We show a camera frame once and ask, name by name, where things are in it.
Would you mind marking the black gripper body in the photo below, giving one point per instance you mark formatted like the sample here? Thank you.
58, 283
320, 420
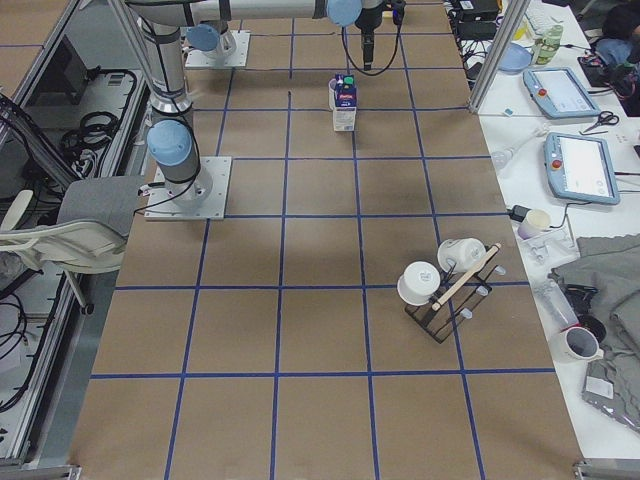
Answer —
370, 20

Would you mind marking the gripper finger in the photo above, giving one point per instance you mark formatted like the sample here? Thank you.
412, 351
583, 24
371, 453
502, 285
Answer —
367, 45

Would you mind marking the blue white milk carton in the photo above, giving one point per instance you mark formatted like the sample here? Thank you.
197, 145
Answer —
344, 116

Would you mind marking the white ribbed mug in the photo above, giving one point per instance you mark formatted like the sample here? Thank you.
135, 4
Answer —
333, 85

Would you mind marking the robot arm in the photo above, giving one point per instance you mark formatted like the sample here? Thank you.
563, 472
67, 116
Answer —
207, 38
182, 35

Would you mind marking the cream paper cup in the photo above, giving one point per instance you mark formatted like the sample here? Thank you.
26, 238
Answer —
535, 222

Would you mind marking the black electronics box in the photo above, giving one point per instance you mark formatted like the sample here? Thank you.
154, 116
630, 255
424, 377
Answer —
474, 19

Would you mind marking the green glass jar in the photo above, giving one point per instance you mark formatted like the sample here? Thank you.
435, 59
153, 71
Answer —
545, 47

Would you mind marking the upper teach pendant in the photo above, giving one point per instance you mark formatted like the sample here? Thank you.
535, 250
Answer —
559, 94

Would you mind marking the teach pendant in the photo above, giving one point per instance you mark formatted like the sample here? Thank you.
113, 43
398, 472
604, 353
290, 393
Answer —
559, 94
580, 168

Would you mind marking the white mug on rack back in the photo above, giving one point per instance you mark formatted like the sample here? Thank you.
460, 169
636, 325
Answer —
459, 255

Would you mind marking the white mug on rack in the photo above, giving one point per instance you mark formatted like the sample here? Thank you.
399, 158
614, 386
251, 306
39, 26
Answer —
419, 281
459, 255

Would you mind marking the lower teach pendant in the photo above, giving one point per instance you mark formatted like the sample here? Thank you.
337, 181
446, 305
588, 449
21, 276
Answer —
580, 168

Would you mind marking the white mug on rack front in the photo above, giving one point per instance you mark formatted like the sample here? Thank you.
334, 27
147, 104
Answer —
419, 281

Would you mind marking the black scissors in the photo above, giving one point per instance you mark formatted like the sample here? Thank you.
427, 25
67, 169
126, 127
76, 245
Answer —
605, 118

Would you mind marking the grey office chair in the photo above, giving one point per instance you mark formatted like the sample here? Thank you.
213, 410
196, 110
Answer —
90, 234

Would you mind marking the grey cloth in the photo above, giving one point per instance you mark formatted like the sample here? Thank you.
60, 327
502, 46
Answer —
611, 266

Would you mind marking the white red rim mug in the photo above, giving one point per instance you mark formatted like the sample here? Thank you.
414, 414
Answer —
575, 344

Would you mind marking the aluminium frame post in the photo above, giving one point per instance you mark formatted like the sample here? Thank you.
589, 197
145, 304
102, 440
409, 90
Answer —
514, 13

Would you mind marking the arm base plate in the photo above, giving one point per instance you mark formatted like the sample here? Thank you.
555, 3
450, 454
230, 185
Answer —
198, 60
204, 199

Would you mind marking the wooden rack handle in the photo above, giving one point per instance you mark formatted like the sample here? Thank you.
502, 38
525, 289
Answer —
473, 270

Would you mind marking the black wire mug rack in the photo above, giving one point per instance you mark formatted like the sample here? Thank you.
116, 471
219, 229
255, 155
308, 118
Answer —
440, 325

